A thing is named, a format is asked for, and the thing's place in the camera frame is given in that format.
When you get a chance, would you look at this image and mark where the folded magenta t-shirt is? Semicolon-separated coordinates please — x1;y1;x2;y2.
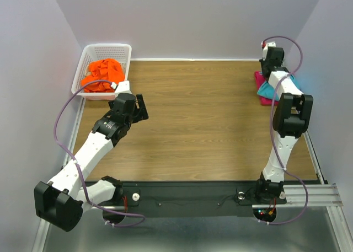
254;71;280;106

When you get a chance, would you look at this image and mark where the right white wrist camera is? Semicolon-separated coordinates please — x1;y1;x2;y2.
261;41;276;61

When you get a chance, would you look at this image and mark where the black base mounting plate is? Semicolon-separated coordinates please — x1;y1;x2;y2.
102;181;286;218

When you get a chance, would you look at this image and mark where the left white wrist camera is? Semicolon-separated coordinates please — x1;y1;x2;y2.
114;81;132;97

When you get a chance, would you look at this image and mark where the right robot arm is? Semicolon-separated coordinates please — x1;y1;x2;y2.
254;42;313;202

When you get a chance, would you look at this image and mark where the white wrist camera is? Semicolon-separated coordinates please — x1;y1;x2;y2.
261;41;276;61
114;81;132;97

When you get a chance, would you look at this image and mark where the orange t-shirt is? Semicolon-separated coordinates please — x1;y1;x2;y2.
81;58;125;93

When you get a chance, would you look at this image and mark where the cyan blue t-shirt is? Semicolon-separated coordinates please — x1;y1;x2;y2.
256;74;303;101

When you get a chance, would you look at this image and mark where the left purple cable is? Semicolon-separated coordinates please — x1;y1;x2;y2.
54;79;146;227

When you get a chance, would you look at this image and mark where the white plastic laundry basket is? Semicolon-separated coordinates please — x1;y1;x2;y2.
71;43;132;100

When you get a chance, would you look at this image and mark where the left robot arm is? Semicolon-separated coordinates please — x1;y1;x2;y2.
34;93;148;232

